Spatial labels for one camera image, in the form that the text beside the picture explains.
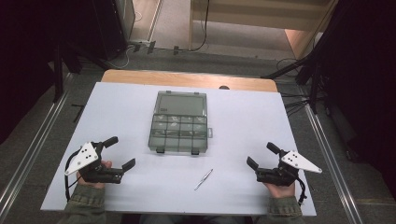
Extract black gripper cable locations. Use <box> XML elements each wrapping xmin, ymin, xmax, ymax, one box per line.
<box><xmin>294</xmin><ymin>176</ymin><xmax>308</xmax><ymax>207</ymax></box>
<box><xmin>64</xmin><ymin>148</ymin><xmax>82</xmax><ymax>203</ymax></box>

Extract black floor bracket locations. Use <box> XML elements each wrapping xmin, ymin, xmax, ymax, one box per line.
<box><xmin>70</xmin><ymin>103</ymin><xmax>86</xmax><ymax>123</ymax></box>

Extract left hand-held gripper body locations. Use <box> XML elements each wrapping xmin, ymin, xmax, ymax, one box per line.
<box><xmin>64</xmin><ymin>141</ymin><xmax>124</xmax><ymax>185</ymax></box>

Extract wooden table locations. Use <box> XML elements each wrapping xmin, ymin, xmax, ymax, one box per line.
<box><xmin>100</xmin><ymin>68</ymin><xmax>278</xmax><ymax>93</ymax></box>

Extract light wooden shelf unit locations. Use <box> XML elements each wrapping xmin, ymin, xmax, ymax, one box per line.
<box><xmin>188</xmin><ymin>0</ymin><xmax>340</xmax><ymax>60</ymax></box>

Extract black hanging cable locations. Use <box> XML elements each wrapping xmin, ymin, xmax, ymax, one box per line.
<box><xmin>188</xmin><ymin>0</ymin><xmax>211</xmax><ymax>52</ymax></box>

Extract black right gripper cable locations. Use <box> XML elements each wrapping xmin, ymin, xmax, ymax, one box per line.
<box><xmin>294</xmin><ymin>176</ymin><xmax>308</xmax><ymax>207</ymax></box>

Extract black tripod stand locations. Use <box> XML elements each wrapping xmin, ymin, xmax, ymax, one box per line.
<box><xmin>50</xmin><ymin>38</ymin><xmax>110</xmax><ymax>105</ymax></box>
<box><xmin>261</xmin><ymin>50</ymin><xmax>332</xmax><ymax>116</ymax></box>

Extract white floor cable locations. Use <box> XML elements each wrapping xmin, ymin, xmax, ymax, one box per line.
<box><xmin>106</xmin><ymin>45</ymin><xmax>135</xmax><ymax>70</ymax></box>

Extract clear plastic compartment box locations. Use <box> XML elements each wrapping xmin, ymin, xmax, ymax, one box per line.
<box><xmin>148</xmin><ymin>90</ymin><xmax>214</xmax><ymax>156</ymax></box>

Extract dark cabinet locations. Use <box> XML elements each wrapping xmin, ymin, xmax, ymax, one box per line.
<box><xmin>92</xmin><ymin>0</ymin><xmax>136</xmax><ymax>61</ymax></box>

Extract white table mat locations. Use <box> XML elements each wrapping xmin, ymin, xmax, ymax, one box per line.
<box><xmin>40</xmin><ymin>81</ymin><xmax>318</xmax><ymax>217</ymax></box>

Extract metal floor rail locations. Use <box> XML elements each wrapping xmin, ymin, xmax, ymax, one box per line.
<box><xmin>303</xmin><ymin>102</ymin><xmax>364</xmax><ymax>224</ymax></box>
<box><xmin>0</xmin><ymin>73</ymin><xmax>75</xmax><ymax>214</ymax></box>

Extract person's left hand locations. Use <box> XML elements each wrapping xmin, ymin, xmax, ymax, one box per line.
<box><xmin>76</xmin><ymin>160</ymin><xmax>113</xmax><ymax>190</ymax></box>

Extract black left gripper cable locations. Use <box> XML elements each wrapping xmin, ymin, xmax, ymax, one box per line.
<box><xmin>64</xmin><ymin>148</ymin><xmax>82</xmax><ymax>203</ymax></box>

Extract person's right hand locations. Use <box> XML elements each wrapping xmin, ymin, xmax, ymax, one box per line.
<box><xmin>262</xmin><ymin>182</ymin><xmax>296</xmax><ymax>199</ymax></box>

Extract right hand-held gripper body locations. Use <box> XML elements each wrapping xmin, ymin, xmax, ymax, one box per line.
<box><xmin>255</xmin><ymin>148</ymin><xmax>323</xmax><ymax>187</ymax></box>

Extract metal tweezers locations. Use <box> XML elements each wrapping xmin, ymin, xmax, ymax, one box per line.
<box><xmin>193</xmin><ymin>168</ymin><xmax>215</xmax><ymax>191</ymax></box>

